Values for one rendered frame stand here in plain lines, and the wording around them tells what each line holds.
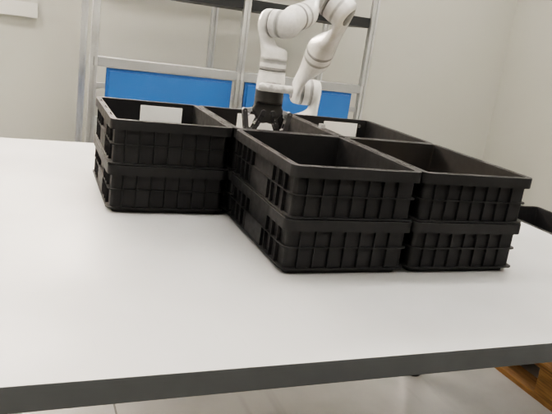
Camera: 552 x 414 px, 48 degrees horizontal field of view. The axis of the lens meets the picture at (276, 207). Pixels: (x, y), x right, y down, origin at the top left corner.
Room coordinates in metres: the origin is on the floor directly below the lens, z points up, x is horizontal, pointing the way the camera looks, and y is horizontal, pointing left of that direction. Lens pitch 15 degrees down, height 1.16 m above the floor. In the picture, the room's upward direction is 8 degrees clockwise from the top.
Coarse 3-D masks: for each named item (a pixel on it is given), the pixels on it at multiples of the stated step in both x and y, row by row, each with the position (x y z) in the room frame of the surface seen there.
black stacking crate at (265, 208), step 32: (256, 192) 1.37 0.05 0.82; (256, 224) 1.34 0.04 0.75; (288, 224) 1.19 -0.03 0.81; (320, 224) 1.21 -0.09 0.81; (352, 224) 1.24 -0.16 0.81; (384, 224) 1.27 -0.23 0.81; (288, 256) 1.20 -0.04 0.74; (320, 256) 1.23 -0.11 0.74; (352, 256) 1.26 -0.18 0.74; (384, 256) 1.28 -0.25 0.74
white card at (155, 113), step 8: (144, 112) 1.84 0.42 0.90; (152, 112) 1.85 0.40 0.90; (160, 112) 1.86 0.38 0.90; (168, 112) 1.87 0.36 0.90; (176, 112) 1.88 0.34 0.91; (144, 120) 1.84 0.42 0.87; (152, 120) 1.85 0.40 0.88; (160, 120) 1.86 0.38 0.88; (168, 120) 1.87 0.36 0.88; (176, 120) 1.88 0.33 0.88
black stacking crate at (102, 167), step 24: (96, 144) 1.71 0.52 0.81; (96, 168) 1.74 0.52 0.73; (120, 168) 1.45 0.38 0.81; (144, 168) 1.47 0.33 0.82; (168, 168) 1.49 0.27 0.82; (192, 168) 1.52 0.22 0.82; (120, 192) 1.46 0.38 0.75; (144, 192) 1.48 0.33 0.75; (168, 192) 1.50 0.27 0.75; (192, 192) 1.52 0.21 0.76; (216, 192) 1.55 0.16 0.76
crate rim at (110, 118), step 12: (108, 108) 1.59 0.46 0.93; (108, 120) 1.48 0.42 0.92; (120, 120) 1.44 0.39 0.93; (132, 120) 1.46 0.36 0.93; (216, 120) 1.65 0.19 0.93; (168, 132) 1.49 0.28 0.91; (180, 132) 1.50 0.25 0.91; (192, 132) 1.51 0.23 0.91; (204, 132) 1.52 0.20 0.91; (216, 132) 1.53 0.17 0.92; (228, 132) 1.55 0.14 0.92
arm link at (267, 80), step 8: (264, 72) 1.64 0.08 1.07; (272, 72) 1.64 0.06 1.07; (280, 72) 1.65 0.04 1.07; (256, 80) 1.67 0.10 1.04; (264, 80) 1.64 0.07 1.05; (272, 80) 1.64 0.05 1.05; (280, 80) 1.65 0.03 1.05; (256, 88) 1.66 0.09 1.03; (264, 88) 1.60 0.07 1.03; (272, 88) 1.60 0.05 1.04; (280, 88) 1.61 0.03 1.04; (288, 88) 1.61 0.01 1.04
